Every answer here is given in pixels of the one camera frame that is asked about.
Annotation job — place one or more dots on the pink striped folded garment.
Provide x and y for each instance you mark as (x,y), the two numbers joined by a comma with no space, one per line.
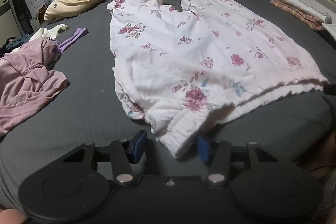
(294,12)

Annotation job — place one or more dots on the dark teal garment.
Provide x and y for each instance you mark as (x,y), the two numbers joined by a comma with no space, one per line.
(15,43)

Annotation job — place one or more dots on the white folded towel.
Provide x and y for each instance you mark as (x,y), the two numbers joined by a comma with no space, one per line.
(330,29)

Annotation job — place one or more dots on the pink floral pajama pants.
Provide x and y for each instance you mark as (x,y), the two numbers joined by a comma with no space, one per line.
(183,56)

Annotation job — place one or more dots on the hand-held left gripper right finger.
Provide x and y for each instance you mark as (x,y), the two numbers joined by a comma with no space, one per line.
(203,149)

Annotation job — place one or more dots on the tall black bag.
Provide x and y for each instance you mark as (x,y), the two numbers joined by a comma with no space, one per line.
(22,14)

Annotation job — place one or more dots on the pink ribbed garment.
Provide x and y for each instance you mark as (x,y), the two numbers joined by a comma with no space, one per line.
(26,77)

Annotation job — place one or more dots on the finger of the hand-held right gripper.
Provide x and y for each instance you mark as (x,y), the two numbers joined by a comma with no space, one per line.
(331,89)

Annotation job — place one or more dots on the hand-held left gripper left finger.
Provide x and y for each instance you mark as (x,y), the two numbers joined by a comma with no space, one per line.
(139,148)

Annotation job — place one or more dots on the purple ribbed garment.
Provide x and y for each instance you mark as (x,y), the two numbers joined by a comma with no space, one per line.
(71,39)

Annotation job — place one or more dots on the person's left leg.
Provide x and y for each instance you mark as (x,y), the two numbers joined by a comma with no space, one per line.
(10,217)

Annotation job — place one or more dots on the cream white garment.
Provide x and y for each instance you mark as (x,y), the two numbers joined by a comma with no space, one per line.
(52,31)

